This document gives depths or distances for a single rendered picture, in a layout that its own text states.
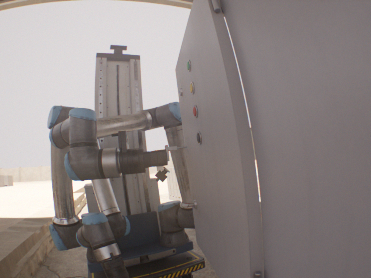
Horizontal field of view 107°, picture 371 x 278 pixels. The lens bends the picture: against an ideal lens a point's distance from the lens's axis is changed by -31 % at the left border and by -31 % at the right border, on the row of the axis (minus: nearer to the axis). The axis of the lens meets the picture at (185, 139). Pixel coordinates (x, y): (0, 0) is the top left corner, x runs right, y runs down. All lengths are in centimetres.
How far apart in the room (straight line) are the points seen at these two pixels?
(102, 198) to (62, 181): 24
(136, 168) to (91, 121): 20
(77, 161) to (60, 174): 42
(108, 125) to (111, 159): 30
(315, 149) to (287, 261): 14
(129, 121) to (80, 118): 38
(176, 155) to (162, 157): 49
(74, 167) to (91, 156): 6
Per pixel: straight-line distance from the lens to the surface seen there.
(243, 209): 27
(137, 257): 121
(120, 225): 87
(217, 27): 32
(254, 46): 27
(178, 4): 539
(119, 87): 148
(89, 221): 70
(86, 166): 58
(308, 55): 21
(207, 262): 190
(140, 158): 56
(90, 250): 120
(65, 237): 107
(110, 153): 57
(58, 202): 104
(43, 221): 303
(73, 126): 61
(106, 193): 89
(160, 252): 124
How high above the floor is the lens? 92
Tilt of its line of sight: 7 degrees up
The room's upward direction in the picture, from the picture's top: 7 degrees counter-clockwise
